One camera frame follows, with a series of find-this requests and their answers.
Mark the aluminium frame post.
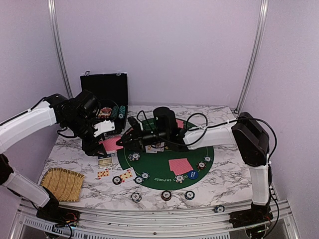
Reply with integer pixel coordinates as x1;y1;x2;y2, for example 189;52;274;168
234;0;269;113
47;0;73;98

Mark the red black chip stack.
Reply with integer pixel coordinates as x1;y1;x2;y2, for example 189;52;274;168
161;190;172;201

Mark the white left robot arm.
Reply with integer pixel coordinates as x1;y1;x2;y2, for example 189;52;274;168
0;90;115;222

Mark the round green poker mat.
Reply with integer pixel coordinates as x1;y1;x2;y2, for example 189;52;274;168
117;116;215;190

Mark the blue green chip stack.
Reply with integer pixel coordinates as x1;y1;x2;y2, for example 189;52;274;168
184;191;195;200

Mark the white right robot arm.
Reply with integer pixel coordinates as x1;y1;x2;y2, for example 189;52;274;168
116;107;271;223

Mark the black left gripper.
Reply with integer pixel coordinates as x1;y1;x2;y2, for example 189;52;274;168
63;114;107;157

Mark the black white chip stack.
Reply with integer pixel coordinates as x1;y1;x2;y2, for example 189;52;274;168
131;192;142;203

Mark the blue small blind button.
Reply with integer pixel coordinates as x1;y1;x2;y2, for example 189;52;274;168
187;170;199;180

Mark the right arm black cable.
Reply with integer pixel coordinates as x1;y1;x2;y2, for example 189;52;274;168
183;113;278;157

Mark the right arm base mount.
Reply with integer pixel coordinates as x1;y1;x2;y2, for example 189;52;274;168
229;202;274;228

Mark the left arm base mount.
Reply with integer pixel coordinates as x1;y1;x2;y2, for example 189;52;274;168
36;190;80;226

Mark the red patterned card deck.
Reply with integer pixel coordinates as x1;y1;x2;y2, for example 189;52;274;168
100;137;123;154

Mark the face-up queen card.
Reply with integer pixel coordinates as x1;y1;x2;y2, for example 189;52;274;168
155;142;165;152

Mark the aluminium front rail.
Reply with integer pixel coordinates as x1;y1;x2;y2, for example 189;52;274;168
9;200;300;239

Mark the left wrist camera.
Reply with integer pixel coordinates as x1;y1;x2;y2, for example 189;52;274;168
93;120;115;137

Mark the woven bamboo tray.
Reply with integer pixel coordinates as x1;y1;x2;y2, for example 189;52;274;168
40;168;85;202

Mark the black poker chip case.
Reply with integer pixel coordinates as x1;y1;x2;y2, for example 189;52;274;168
80;72;128;135

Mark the face-up diamonds card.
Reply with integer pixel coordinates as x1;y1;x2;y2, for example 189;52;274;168
119;167;137;183

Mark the left aluminium frame post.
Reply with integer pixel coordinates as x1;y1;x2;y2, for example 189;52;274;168
47;0;73;98

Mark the face-up eight hearts card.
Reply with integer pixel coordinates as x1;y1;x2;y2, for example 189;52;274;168
146;145;157;153

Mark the right aluminium frame post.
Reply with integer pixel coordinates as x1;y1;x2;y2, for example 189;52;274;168
234;0;269;113

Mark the striped blue yellow card box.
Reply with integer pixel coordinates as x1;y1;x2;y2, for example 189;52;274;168
98;158;113;168

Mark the face-down card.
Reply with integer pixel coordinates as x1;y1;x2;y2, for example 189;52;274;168
173;166;193;176
176;119;184;129

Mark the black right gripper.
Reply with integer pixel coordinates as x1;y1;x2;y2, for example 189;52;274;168
117;123;168;153

